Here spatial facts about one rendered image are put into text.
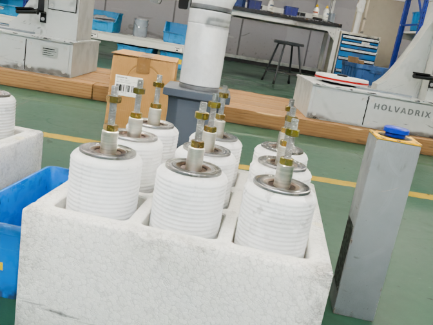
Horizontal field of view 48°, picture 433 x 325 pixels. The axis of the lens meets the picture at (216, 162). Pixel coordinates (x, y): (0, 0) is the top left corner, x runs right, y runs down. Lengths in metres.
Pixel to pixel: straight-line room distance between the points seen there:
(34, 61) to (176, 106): 1.75
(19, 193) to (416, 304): 0.76
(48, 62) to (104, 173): 2.12
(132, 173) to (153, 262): 0.12
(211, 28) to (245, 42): 7.86
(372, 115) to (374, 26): 4.32
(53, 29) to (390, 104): 1.80
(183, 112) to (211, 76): 0.10
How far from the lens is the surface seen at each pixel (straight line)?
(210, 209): 0.63
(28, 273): 0.69
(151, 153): 0.76
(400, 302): 1.02
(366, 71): 5.09
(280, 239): 0.62
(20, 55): 2.78
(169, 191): 0.62
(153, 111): 0.89
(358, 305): 0.90
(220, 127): 0.87
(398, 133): 0.83
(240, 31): 8.93
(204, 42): 1.08
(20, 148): 0.99
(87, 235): 0.64
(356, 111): 2.70
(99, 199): 0.65
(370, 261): 0.87
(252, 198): 0.62
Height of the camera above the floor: 0.43
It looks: 15 degrees down
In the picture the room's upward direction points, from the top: 10 degrees clockwise
